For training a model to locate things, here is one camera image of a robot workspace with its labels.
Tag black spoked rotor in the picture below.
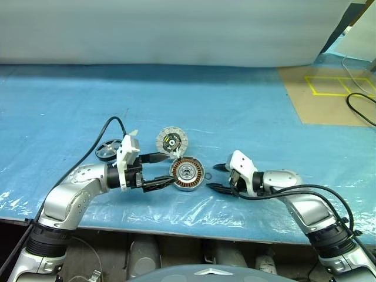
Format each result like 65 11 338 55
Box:
95 139 123 162

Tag grey rounded cylinder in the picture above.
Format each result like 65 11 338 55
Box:
129 234 161 278
213 240 247 268

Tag grey robot torso with emblem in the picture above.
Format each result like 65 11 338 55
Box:
129 264 276 282

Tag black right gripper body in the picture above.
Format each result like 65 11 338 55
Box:
228 169 248 197

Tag beige board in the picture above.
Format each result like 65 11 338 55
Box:
343 4 376 61

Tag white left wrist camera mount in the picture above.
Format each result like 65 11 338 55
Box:
116 133 140 192

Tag white backdrop board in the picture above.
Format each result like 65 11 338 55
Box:
0 0 367 68

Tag blue plastic table cover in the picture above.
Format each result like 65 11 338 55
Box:
0 63 376 246

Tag brown cardboard sheet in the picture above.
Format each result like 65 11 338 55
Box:
277 66 376 127

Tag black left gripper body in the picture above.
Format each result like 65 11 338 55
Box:
126 154 148 193

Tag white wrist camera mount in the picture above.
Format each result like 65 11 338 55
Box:
116 133 140 192
226 149 263 197

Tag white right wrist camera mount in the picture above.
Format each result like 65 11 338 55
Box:
226 149 263 197

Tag thin white floor cable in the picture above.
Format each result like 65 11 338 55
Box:
342 55 376 97

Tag grey round motor lid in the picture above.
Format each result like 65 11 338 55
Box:
155 126 189 157

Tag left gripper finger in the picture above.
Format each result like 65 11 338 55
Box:
143 174 178 194
139 152 169 165

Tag round motor housing copper windings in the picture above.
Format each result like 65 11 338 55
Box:
169 156 204 193

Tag black floor cable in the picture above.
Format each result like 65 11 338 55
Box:
346 92 376 127

